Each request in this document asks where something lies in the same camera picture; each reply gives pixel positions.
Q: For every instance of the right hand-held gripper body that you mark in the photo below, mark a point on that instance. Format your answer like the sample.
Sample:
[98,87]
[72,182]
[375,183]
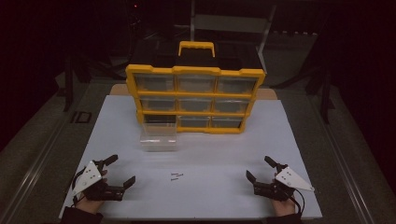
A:
[291,179]

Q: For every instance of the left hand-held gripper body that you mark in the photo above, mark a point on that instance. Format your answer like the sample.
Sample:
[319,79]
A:
[88,178]

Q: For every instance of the clear plastic drawer box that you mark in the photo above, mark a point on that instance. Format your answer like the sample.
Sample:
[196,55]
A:
[158,138]

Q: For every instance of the yellow and black drawer cabinet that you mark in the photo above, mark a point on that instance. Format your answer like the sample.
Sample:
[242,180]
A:
[196,70]

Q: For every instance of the person's left hand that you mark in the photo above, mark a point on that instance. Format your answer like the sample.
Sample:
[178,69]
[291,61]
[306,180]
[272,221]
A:
[88,206]

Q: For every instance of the person's right hand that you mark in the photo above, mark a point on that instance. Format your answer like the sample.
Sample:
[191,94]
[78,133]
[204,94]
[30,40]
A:
[285,207]

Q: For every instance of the black stand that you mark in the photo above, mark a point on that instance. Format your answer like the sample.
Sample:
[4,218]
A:
[68,84]
[324,93]

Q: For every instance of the set of clear cabinet drawers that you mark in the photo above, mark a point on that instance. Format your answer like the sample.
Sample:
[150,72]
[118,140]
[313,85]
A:
[196,83]

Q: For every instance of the grey metal frame stand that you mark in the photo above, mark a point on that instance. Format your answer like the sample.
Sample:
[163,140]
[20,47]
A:
[230,23]

